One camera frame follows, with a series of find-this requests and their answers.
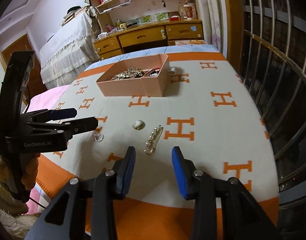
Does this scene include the pearl gold hair pin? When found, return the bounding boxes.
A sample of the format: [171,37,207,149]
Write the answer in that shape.
[144,125,163,155]

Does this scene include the round pearl brooch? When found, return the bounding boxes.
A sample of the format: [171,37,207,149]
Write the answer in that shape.
[132,120,145,130]

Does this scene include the gold leaf hair comb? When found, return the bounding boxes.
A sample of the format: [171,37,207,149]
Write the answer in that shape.
[111,67,147,81]

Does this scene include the red string bangle bracelet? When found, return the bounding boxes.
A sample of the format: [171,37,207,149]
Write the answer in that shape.
[144,67,162,78]

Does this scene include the pink jewelry box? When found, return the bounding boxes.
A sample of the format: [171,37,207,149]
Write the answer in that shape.
[96,54,170,97]

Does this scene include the left hand orange glove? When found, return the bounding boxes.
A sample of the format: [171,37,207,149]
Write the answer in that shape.
[0,153,41,190]

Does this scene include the brown wooden door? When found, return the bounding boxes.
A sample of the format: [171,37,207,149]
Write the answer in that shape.
[2,34,47,105]

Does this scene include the orange white H blanket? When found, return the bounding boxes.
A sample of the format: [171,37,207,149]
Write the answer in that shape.
[37,52,278,239]

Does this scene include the piano under white cloth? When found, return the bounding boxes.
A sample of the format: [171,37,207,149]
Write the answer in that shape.
[39,6,100,89]

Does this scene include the light blue bed sheet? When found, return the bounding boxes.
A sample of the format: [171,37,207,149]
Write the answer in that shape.
[85,44,219,71]

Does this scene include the wooden desk with drawers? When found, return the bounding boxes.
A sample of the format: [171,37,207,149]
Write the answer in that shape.
[93,20,204,60]

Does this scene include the book stack near desk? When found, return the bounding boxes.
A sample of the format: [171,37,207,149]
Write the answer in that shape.
[175,40,207,46]

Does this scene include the metal window grille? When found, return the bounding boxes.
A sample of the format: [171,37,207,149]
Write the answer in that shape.
[240,0,306,206]

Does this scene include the floral gift box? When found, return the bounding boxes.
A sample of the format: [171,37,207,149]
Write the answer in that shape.
[178,3,197,20]

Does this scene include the white curtain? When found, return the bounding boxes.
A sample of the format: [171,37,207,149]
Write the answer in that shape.
[195,0,228,57]

